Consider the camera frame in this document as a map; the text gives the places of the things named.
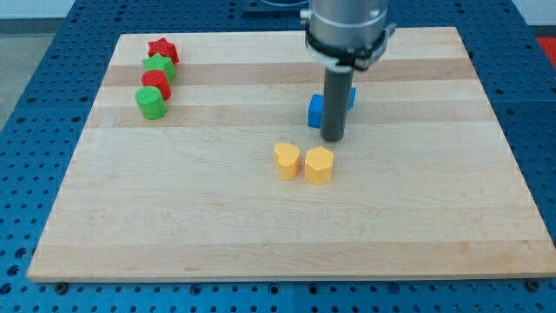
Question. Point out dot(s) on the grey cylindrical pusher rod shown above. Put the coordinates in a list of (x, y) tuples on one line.
[(336, 96)]

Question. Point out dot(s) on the blue triangle block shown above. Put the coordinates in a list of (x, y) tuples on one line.
[(316, 105)]

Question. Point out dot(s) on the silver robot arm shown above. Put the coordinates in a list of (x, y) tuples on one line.
[(345, 36)]

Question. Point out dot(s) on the yellow hexagon block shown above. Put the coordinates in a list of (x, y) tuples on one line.
[(319, 164)]

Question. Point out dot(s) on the yellow heart block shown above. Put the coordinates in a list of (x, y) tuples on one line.
[(287, 160)]

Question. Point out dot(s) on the wooden board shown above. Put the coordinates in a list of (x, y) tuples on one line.
[(424, 184)]

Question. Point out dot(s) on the red star block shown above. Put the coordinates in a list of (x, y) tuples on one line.
[(165, 48)]

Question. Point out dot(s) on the red cylinder block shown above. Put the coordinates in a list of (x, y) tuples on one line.
[(158, 79)]

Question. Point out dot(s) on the green star block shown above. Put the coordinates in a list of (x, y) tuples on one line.
[(159, 62)]

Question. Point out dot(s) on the green cylinder block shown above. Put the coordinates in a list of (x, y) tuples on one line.
[(150, 102)]

